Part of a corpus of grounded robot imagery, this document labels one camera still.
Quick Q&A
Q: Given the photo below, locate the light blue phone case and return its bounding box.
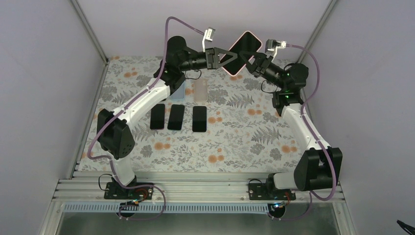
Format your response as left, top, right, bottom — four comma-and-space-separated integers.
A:
170, 81, 185, 100

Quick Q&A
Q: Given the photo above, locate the grey slotted cable duct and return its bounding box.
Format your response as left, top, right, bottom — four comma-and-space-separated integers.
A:
63, 202, 285, 214

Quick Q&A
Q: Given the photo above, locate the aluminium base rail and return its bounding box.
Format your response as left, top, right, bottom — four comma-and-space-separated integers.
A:
51, 172, 346, 203

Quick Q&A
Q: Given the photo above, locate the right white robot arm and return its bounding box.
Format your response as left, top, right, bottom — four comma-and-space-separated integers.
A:
239, 51, 343, 199

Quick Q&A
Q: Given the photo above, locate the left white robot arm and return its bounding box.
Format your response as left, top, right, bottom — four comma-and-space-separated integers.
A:
94, 36, 238, 198

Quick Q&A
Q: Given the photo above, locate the floral patterned table mat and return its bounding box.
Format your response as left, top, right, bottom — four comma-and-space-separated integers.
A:
78, 55, 313, 174

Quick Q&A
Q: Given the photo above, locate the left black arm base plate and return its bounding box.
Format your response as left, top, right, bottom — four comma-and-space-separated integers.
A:
103, 182, 154, 200

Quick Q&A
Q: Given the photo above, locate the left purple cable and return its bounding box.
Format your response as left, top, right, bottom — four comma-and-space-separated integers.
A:
87, 16, 207, 222

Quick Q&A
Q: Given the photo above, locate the aluminium corner frame post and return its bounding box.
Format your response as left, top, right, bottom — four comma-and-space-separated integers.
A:
69, 0, 108, 65
304, 0, 339, 51

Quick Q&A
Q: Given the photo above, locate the aluminium corner frame post right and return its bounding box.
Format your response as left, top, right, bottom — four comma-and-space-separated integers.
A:
304, 0, 339, 51

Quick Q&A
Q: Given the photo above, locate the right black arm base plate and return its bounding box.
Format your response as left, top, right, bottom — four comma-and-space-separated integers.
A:
248, 179, 296, 201

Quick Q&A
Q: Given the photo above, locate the black smartphone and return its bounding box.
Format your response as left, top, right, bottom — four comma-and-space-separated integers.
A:
150, 104, 165, 130
167, 104, 185, 131
192, 106, 207, 133
222, 31, 262, 75

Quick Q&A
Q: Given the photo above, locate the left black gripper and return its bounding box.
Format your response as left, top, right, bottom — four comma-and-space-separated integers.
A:
179, 47, 236, 71

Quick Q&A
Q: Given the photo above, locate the beige phone case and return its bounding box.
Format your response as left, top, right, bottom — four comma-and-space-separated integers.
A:
193, 78, 208, 102

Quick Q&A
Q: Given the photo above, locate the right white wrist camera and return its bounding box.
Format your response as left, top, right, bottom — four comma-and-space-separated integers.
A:
264, 39, 287, 61

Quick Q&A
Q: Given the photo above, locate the aluminium corner frame post left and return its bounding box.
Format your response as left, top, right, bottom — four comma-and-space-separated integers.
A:
69, 0, 108, 65

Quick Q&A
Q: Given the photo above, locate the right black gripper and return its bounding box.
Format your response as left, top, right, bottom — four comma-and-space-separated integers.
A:
238, 50, 286, 90

